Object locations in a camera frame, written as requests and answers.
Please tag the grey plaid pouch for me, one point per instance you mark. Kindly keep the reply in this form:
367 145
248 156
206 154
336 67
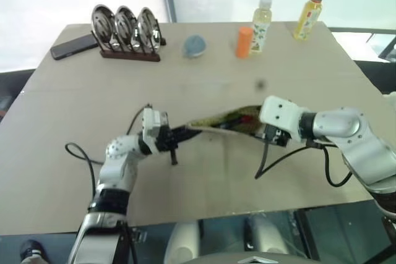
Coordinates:
216 126

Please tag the orange cylindrical container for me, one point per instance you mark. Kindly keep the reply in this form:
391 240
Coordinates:
244 43

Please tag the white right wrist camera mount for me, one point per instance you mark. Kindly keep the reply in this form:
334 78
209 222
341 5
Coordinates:
280 112

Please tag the red marker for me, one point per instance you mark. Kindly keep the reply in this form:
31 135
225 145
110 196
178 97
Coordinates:
246 118

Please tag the black smartphone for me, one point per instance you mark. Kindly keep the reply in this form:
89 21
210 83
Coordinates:
74 47

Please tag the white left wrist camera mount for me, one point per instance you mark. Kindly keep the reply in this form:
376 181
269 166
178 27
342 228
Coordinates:
152 123

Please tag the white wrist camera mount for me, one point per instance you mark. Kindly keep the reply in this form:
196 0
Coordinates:
280 112
152 123

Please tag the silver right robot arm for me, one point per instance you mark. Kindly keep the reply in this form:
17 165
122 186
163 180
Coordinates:
349 134

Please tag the white rounded robot leg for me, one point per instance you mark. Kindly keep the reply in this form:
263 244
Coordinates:
182 242
266 236

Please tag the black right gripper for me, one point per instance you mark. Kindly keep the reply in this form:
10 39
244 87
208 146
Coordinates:
277 135

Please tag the black marker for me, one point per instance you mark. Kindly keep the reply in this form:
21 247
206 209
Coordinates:
227 123

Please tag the blue-grey round scrubber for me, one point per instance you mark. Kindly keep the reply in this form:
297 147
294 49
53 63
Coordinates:
194 46

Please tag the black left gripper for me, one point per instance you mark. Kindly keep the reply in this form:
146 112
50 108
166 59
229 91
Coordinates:
164 142

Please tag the short yellow drink bottle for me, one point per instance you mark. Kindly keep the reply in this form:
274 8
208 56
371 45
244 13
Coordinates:
260 27

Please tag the tall yellow drink bottle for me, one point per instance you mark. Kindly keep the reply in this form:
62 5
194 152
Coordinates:
309 16

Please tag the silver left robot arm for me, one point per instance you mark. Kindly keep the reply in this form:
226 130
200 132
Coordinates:
114 168

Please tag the dark wooden dish rack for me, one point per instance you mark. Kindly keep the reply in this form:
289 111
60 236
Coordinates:
130 55

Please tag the black shoe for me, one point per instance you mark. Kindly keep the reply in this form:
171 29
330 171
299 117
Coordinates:
31 250

